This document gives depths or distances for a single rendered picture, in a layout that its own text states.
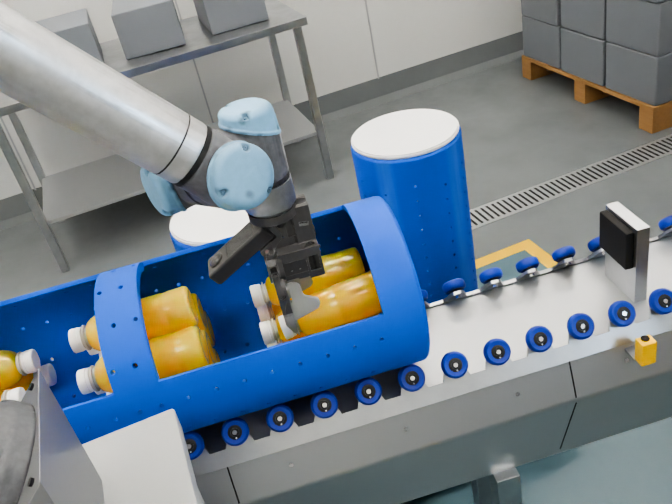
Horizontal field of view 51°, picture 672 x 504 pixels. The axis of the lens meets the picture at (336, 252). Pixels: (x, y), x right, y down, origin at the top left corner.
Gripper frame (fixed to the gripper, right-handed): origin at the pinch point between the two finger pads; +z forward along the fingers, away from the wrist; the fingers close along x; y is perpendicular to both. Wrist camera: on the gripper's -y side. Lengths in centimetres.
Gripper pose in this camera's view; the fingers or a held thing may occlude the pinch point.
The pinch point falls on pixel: (287, 318)
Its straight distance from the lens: 112.4
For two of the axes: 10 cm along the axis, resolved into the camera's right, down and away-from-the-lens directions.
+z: 1.8, 8.2, 5.4
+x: -2.1, -5.0, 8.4
